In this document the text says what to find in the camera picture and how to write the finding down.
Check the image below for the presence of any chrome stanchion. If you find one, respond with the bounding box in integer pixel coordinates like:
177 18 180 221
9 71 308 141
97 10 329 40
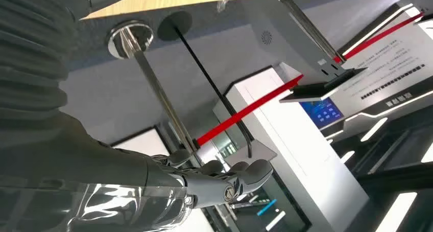
279 0 346 63
107 19 202 168

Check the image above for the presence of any black stanchion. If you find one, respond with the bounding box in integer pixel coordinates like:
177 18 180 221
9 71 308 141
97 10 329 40
157 11 278 170

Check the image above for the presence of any red barrier belt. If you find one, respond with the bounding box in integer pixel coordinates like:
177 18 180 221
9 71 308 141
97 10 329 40
196 12 425 147

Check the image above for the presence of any grey kiosk stand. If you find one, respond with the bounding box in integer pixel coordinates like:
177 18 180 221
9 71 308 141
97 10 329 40
236 0 369 104

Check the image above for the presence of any blue touch screen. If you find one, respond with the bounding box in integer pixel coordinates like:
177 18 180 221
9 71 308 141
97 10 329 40
299 97 345 130

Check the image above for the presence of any white display pedestal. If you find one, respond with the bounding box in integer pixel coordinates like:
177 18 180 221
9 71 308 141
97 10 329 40
212 66 370 232

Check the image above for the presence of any white information wall panel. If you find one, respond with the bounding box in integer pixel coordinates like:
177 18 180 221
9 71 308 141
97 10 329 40
321 4 433 140

